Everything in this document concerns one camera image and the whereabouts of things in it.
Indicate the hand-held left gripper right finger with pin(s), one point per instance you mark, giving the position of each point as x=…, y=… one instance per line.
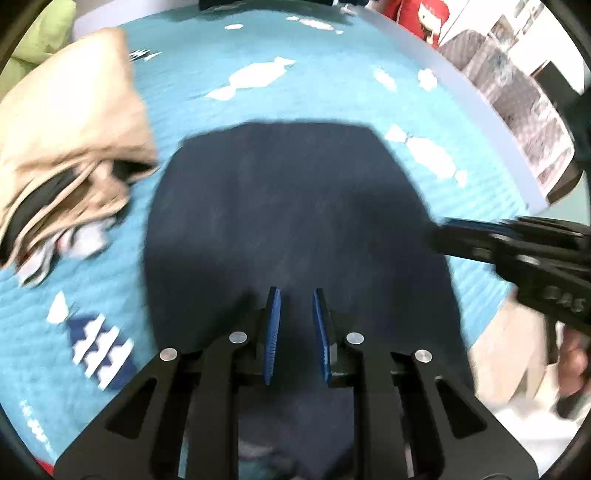
x=322, y=341

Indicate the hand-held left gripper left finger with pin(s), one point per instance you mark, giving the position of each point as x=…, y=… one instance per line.
x=273, y=337

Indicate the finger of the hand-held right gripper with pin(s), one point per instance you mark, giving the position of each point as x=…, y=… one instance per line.
x=466, y=249
x=480, y=224

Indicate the dark denim jacket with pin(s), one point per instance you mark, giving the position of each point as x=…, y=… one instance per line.
x=295, y=207

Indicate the person's right hand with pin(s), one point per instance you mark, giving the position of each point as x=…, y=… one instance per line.
x=577, y=364

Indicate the black chair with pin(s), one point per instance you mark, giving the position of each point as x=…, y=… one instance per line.
x=572, y=152

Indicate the grey white folded garment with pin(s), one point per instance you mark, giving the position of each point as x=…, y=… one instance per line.
x=85, y=242

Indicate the red cartoon cushion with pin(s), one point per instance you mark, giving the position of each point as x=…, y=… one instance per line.
x=406, y=14

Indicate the black hanging garment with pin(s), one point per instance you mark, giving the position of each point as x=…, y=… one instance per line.
x=277, y=3

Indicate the tan folded garment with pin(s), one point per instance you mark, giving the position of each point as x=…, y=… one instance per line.
x=69, y=115

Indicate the green quilt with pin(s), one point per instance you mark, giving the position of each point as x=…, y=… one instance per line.
x=41, y=37

